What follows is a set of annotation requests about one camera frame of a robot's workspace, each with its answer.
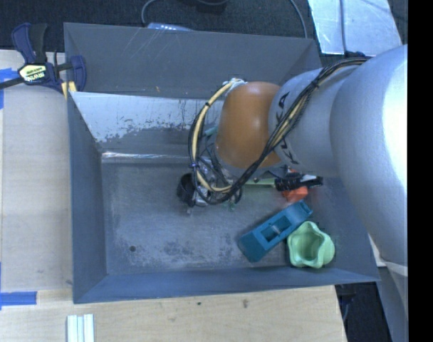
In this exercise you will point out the pale green flat stick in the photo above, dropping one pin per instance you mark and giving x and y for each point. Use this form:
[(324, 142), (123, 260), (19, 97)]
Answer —
[(260, 182)]

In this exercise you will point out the pale wood flat board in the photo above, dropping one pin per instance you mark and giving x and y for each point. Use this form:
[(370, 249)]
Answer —
[(35, 191)]

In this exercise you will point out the pale green flower-shaped cup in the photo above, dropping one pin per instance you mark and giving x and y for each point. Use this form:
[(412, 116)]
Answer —
[(311, 245)]

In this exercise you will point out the black and orange clamp tool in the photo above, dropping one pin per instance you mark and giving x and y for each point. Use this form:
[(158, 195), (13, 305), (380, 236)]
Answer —
[(292, 184)]

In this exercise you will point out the black cylinder on white bracket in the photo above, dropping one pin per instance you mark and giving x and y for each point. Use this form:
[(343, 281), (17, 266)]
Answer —
[(184, 189)]

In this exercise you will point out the grey metal bin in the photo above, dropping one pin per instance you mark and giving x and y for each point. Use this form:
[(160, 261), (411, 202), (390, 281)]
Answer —
[(156, 226)]

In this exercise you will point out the teal hollow block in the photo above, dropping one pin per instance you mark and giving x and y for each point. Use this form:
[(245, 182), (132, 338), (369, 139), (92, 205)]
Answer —
[(256, 245)]

